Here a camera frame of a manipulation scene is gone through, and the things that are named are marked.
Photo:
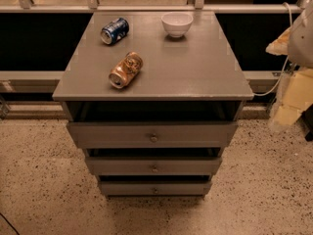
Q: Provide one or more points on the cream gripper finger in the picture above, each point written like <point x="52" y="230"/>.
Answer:
<point x="280" y="45"/>
<point x="294" y="97"/>

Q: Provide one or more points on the grey top drawer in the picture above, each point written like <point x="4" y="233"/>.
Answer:
<point x="101" y="135"/>

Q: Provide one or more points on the grey drawer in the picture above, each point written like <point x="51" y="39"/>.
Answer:
<point x="101" y="135"/>
<point x="153" y="165"/>
<point x="154" y="189"/>

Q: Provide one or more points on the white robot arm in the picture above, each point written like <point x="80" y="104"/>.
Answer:
<point x="296" y="42"/>

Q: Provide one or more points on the grey drawer cabinet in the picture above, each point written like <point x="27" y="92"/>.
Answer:
<point x="195" y="78"/>

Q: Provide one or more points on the grey bottom drawer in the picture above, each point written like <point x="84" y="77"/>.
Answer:
<point x="154" y="189"/>

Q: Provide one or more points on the grey middle drawer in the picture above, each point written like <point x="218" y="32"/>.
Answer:
<point x="153" y="165"/>

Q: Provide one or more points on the white ceramic bowl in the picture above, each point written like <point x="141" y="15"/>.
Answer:
<point x="176" y="24"/>

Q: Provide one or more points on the gold soda can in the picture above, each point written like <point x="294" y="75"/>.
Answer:
<point x="124" y="72"/>

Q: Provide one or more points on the blue soda can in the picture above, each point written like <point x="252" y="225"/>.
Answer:
<point x="114" y="31"/>

